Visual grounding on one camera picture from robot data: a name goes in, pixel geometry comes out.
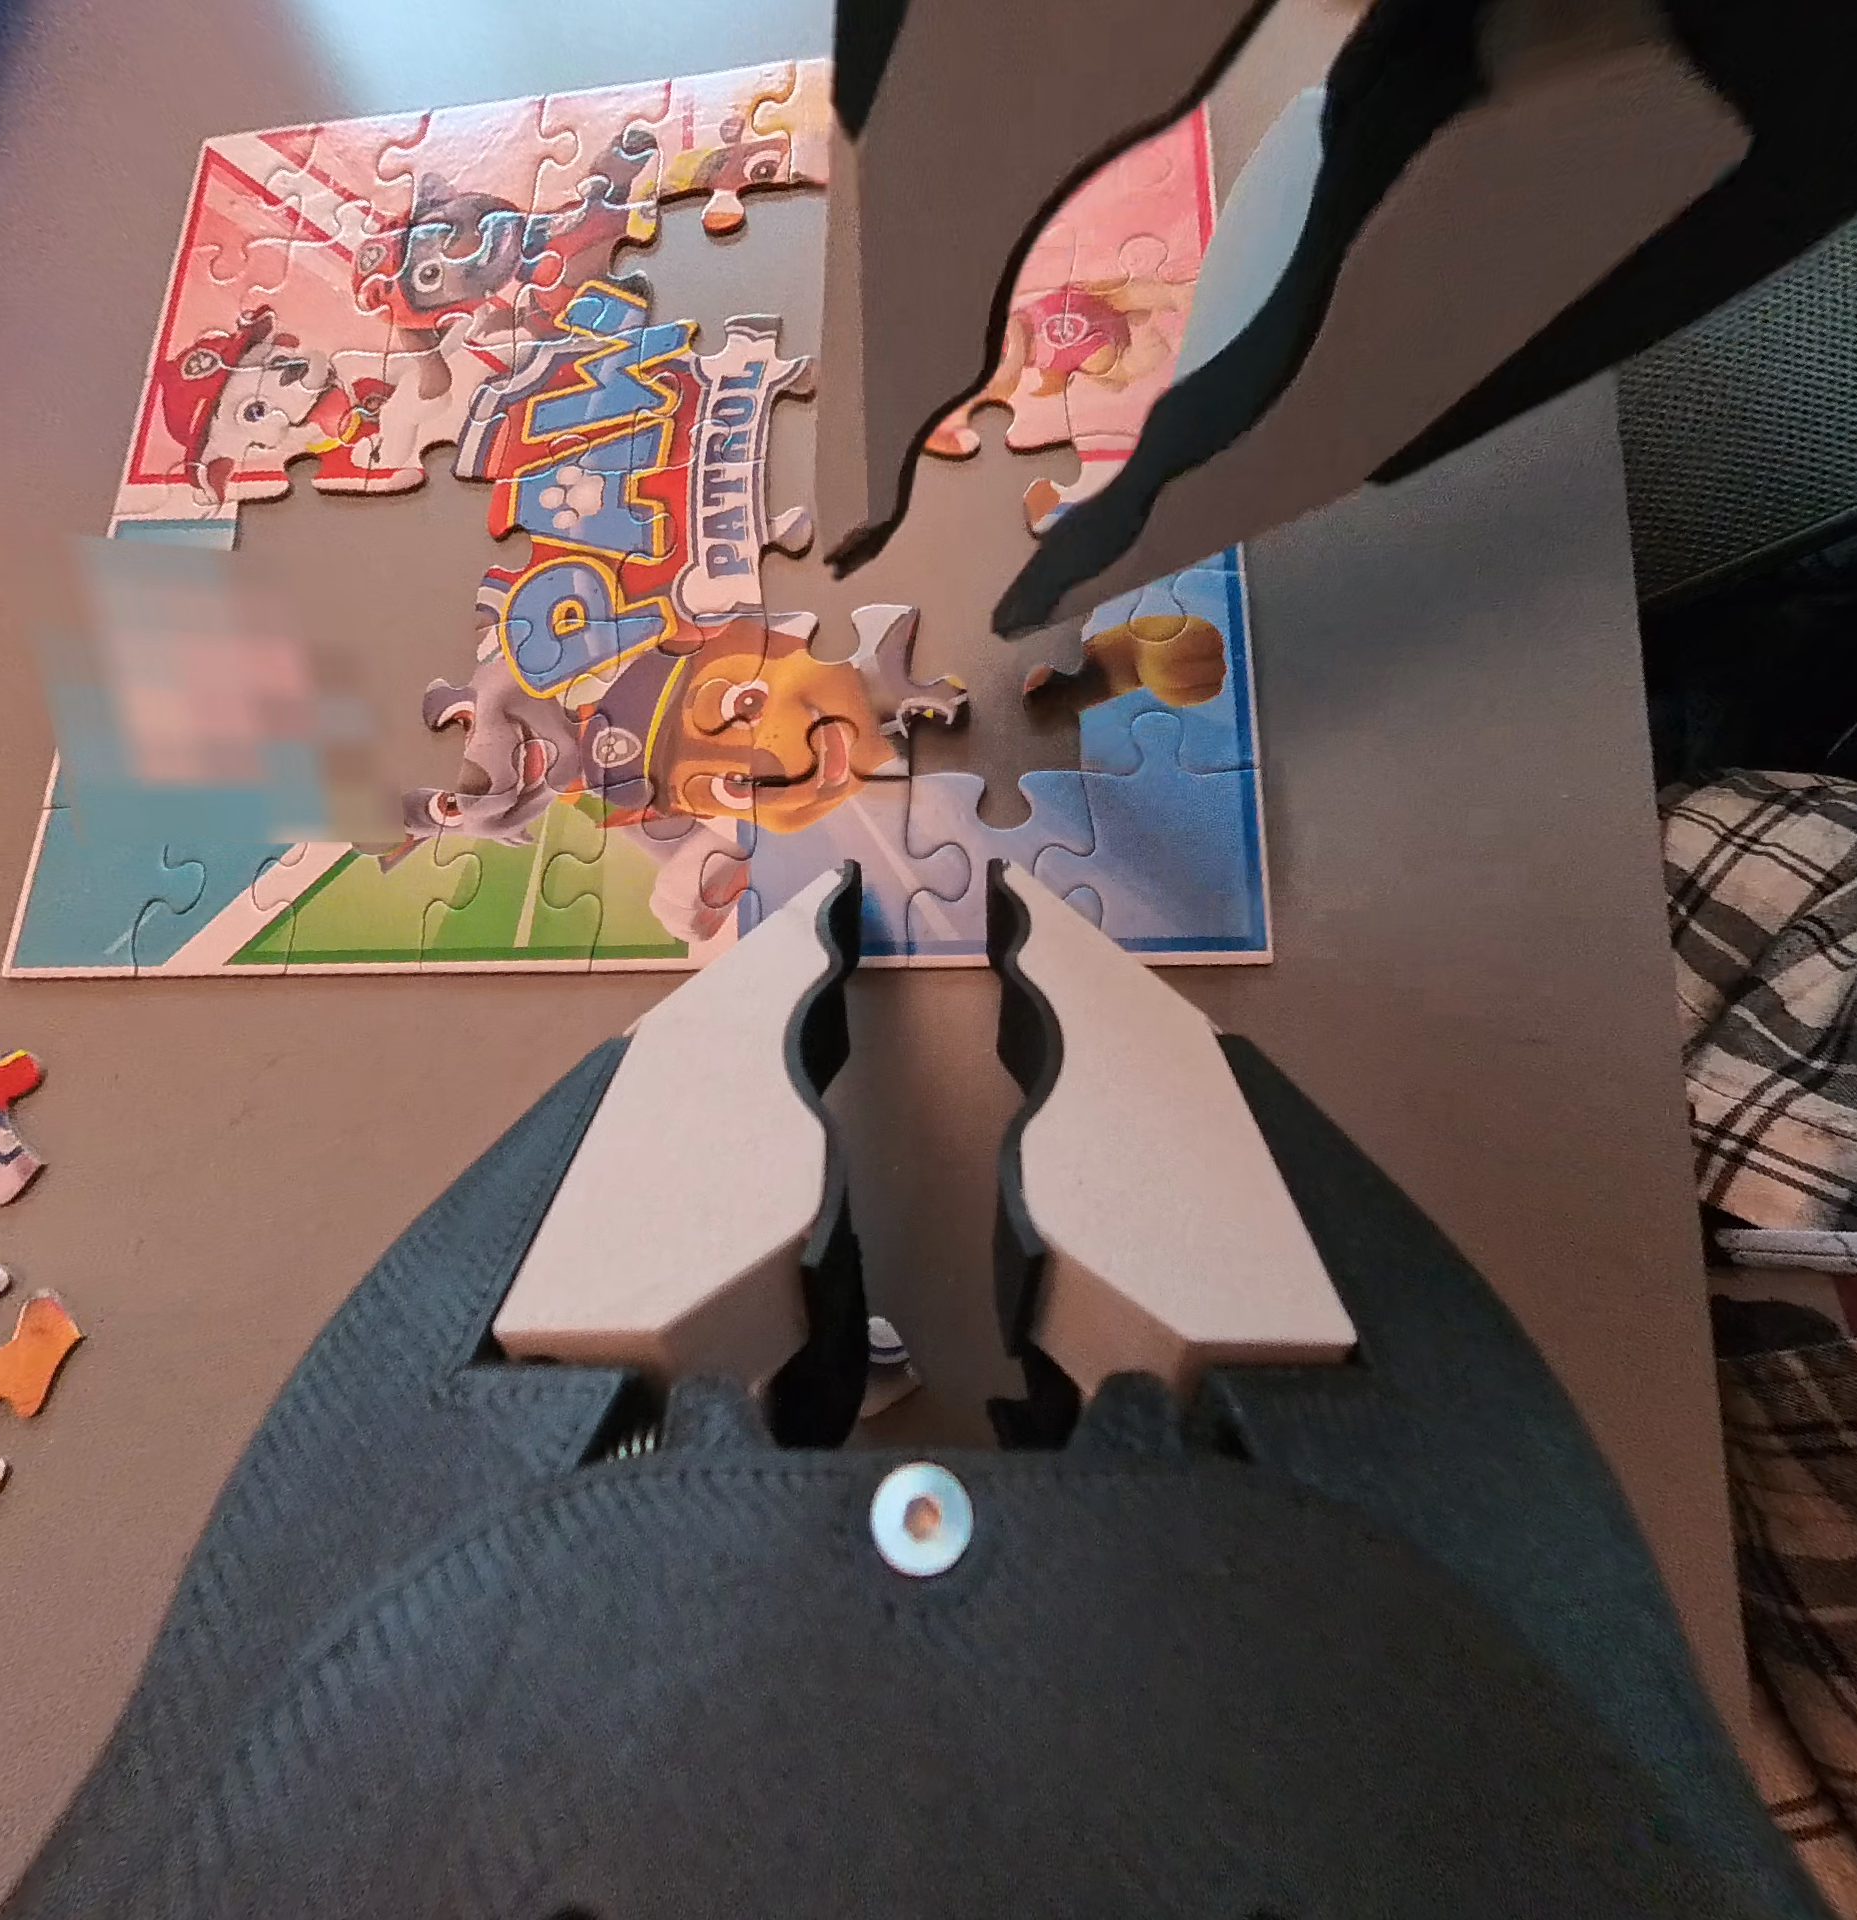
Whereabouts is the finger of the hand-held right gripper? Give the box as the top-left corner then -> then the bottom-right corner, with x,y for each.
819,0 -> 1373,581
992,0 -> 1758,642

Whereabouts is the partly assembled cartoon jigsaw puzzle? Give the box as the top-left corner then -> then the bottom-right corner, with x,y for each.
0,57 -> 1275,980

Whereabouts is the person's plaid shirt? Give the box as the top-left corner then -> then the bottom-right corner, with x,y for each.
1656,765 -> 1857,1920

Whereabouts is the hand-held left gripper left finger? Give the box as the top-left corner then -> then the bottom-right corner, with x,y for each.
493,861 -> 870,1449

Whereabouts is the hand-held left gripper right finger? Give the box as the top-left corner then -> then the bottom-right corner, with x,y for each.
985,859 -> 1358,1449

